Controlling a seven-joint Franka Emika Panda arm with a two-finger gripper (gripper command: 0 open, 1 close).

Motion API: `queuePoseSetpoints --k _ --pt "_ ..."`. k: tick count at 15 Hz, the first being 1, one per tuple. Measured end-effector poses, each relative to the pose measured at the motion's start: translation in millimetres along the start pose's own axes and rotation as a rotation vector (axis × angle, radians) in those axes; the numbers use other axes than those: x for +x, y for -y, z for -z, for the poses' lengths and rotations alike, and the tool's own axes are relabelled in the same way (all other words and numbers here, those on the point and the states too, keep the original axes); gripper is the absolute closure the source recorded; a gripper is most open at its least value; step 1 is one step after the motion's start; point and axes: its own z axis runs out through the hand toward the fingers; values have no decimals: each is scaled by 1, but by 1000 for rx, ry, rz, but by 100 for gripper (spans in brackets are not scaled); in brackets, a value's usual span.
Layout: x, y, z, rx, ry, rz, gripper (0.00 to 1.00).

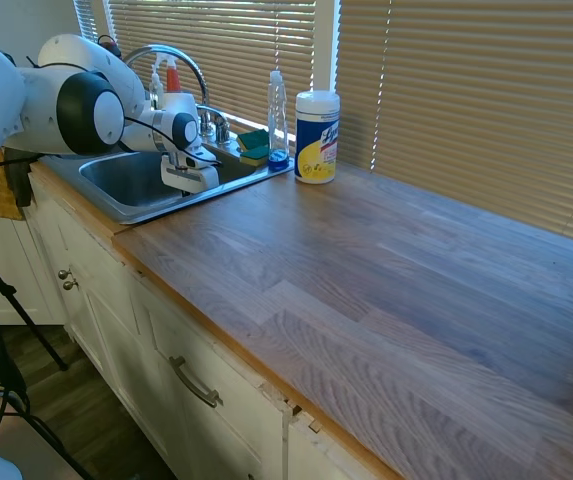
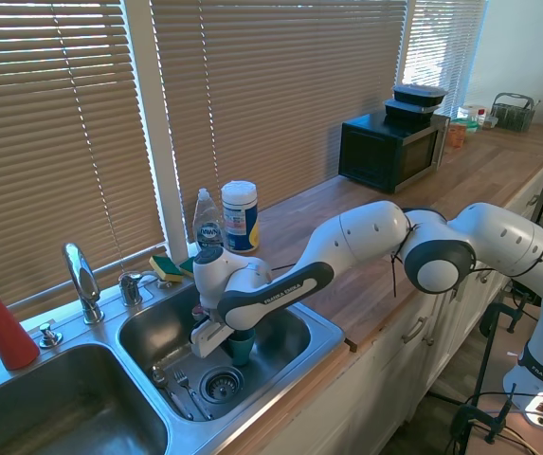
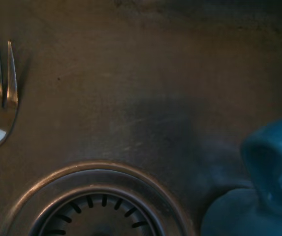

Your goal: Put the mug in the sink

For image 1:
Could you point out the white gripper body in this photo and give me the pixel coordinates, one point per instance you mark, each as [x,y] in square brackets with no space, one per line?
[188,175]

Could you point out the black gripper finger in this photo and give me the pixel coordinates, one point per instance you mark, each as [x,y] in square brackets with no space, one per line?
[186,192]

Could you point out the stainless steel double sink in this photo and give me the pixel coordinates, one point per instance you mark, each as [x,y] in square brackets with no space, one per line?
[131,185]

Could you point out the chrome side sprayer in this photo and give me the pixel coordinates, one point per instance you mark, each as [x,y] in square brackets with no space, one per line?
[222,131]

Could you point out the yellow green sponge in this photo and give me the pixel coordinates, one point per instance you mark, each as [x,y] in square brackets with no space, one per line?
[256,157]
[253,139]

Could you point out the red spray bottle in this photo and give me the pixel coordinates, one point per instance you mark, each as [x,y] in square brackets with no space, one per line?
[173,80]

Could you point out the clear Dawn dish soap bottle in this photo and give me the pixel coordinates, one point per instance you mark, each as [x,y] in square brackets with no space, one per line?
[278,125]

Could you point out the chrome kitchen faucet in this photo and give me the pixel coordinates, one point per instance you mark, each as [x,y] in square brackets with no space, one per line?
[186,60]

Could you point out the Lysol wipes canister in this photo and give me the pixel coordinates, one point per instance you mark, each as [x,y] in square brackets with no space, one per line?
[317,140]

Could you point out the round metal cabinet knob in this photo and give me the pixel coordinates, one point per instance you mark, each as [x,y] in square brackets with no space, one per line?
[70,285]
[64,274]

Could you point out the white kitchen cabinet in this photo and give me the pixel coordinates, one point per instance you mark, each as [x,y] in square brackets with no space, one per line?
[141,340]

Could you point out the dark hanging cloth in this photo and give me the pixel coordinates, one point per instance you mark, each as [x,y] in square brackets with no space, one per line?
[20,180]

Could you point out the narrow beige window blind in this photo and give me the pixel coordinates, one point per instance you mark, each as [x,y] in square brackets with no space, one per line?
[85,20]

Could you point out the black camera tripod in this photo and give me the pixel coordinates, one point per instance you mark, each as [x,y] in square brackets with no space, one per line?
[6,295]

